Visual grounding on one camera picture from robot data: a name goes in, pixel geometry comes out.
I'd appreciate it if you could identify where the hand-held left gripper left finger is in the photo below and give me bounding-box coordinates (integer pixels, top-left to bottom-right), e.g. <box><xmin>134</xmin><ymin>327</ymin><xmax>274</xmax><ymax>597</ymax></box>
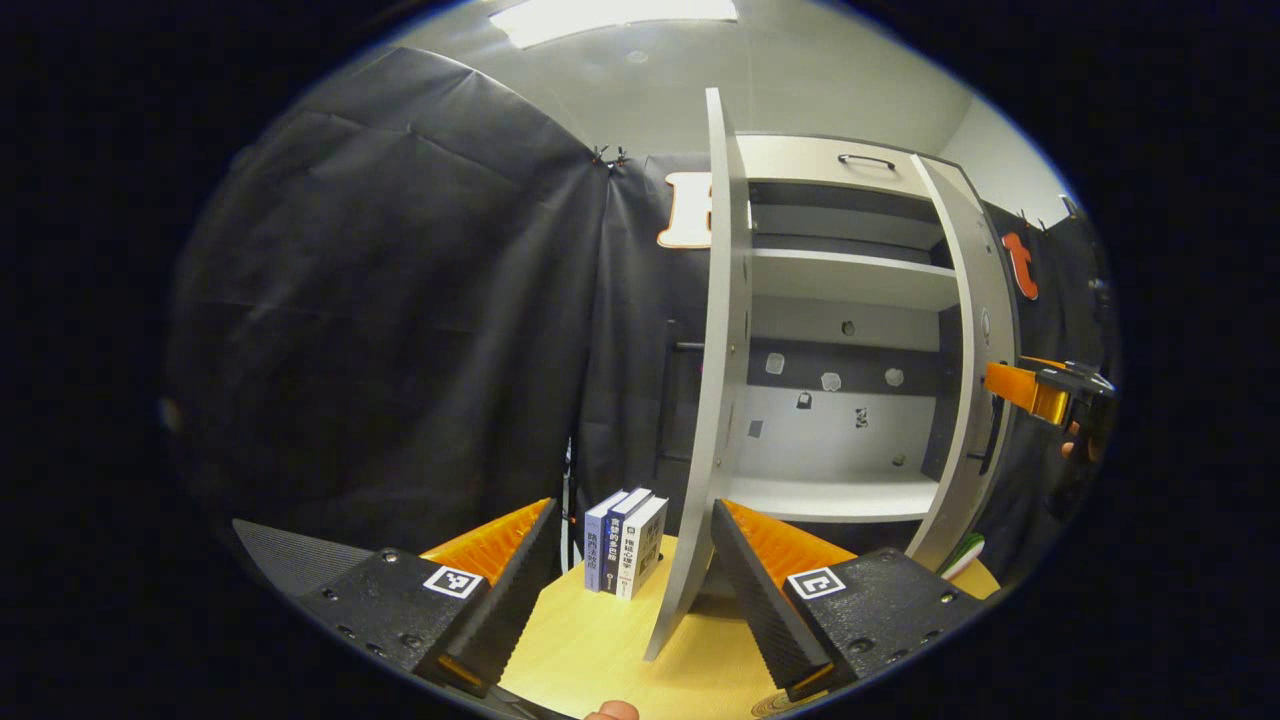
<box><xmin>298</xmin><ymin>498</ymin><xmax>563</xmax><ymax>699</ymax></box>

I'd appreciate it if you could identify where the light blue book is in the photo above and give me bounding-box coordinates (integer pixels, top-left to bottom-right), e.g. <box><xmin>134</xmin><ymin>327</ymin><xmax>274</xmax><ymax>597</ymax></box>
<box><xmin>584</xmin><ymin>490</ymin><xmax>629</xmax><ymax>593</ymax></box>

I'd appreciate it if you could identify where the black door handle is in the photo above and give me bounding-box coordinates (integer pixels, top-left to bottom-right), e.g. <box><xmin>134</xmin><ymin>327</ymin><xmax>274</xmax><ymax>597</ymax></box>
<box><xmin>967</xmin><ymin>395</ymin><xmax>1007</xmax><ymax>477</ymax></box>
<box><xmin>655</xmin><ymin>320</ymin><xmax>713</xmax><ymax>464</ymax></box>

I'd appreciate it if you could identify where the white cabinet shelf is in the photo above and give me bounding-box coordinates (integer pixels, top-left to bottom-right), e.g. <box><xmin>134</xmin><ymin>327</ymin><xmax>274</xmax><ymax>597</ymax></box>
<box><xmin>750</xmin><ymin>248</ymin><xmax>961</xmax><ymax>311</ymax></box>

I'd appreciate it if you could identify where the white cabinet door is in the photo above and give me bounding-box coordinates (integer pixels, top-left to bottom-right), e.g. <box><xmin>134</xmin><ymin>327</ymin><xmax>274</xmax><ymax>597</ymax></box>
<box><xmin>643</xmin><ymin>88</ymin><xmax>753</xmax><ymax>663</ymax></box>
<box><xmin>905</xmin><ymin>155</ymin><xmax>1021</xmax><ymax>574</ymax></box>

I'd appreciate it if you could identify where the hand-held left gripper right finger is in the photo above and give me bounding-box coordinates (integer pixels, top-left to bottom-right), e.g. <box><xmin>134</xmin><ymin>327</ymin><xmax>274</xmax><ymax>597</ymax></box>
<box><xmin>712</xmin><ymin>498</ymin><xmax>986</xmax><ymax>703</ymax></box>

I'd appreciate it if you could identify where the white cabinet drawer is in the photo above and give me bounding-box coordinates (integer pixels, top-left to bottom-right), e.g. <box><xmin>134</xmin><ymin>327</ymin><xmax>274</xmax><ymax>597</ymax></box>
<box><xmin>738</xmin><ymin>135</ymin><xmax>947</xmax><ymax>201</ymax></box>

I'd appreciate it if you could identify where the white book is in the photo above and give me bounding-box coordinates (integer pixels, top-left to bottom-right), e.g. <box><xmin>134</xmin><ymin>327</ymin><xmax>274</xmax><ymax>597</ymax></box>
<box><xmin>617</xmin><ymin>495</ymin><xmax>669</xmax><ymax>601</ymax></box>

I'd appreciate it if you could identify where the black left door handle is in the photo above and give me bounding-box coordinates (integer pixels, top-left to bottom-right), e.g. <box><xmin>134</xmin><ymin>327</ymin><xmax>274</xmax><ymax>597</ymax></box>
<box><xmin>655</xmin><ymin>320</ymin><xmax>713</xmax><ymax>464</ymax></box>

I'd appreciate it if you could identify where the black right door handle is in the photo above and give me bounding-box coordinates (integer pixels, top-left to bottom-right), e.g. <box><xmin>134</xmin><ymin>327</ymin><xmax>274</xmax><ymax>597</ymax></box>
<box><xmin>967</xmin><ymin>395</ymin><xmax>1007</xmax><ymax>477</ymax></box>

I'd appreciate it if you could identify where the ceiling light panel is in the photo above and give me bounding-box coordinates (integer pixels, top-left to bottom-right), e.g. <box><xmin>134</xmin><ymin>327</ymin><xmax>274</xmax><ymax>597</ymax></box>
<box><xmin>490</xmin><ymin>0</ymin><xmax>739</xmax><ymax>49</ymax></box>

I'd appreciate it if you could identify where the white and grey cabinet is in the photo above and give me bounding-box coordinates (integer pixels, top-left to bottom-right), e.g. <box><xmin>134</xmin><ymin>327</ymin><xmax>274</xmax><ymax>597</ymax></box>
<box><xmin>700</xmin><ymin>133</ymin><xmax>1001</xmax><ymax>611</ymax></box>

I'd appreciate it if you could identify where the green watermelon slice toy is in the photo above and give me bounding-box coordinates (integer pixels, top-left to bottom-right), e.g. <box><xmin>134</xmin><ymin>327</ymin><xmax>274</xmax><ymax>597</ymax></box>
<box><xmin>940</xmin><ymin>533</ymin><xmax>987</xmax><ymax>582</ymax></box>

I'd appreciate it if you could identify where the dark blue book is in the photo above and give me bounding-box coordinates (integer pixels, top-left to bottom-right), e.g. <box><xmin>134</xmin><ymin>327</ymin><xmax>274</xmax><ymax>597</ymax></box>
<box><xmin>602</xmin><ymin>488</ymin><xmax>653</xmax><ymax>597</ymax></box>

